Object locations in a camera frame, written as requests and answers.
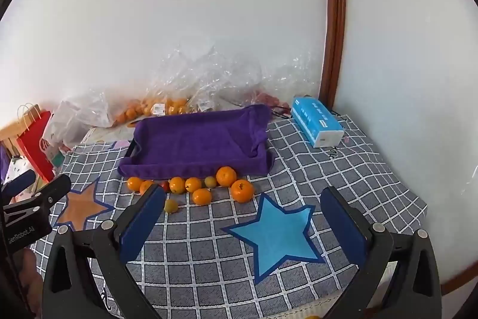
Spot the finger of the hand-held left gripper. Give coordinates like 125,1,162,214
1,170,37,197
32,175,72,209

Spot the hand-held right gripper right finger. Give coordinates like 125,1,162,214
320,186,442,319

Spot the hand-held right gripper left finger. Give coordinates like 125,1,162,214
42,184,167,319

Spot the medium orange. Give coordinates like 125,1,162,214
216,166,238,187

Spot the purple towel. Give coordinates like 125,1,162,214
117,104,275,181

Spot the large orange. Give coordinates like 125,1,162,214
231,179,255,203

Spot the white red green carton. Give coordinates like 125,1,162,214
40,134,71,168

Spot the red paper bag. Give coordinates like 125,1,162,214
16,103,56,182

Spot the grey checked star mat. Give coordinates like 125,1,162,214
30,115,428,319

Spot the printed play mat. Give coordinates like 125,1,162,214
80,125,137,149

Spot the white plastic bag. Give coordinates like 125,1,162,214
42,89,113,151

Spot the blue tissue pack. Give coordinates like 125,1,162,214
290,96,345,148

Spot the labelled clear bag of oranges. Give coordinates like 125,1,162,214
144,42,262,116

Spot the crumpled clear plastic bag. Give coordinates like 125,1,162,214
220,54,324,114

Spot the brown wooden door frame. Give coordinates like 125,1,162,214
317,0,347,108

